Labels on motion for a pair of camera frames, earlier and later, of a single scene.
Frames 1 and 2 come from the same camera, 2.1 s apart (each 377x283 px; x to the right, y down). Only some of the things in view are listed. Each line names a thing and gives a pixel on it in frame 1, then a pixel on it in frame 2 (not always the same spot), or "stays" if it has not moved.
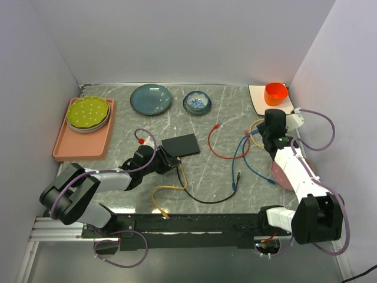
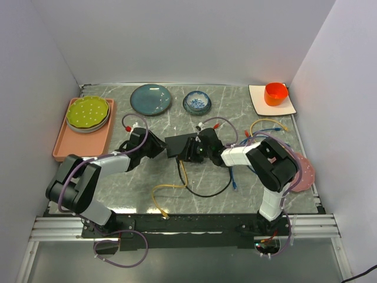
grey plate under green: (91, 129) stays
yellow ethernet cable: (166, 216) stays
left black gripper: (172, 161) -> (159, 145)
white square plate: (257, 95) stays
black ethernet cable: (233, 192) -> (202, 194)
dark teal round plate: (150, 99) stays
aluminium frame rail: (68, 230) stays
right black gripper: (260, 126) -> (187, 155)
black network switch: (182, 146) stays
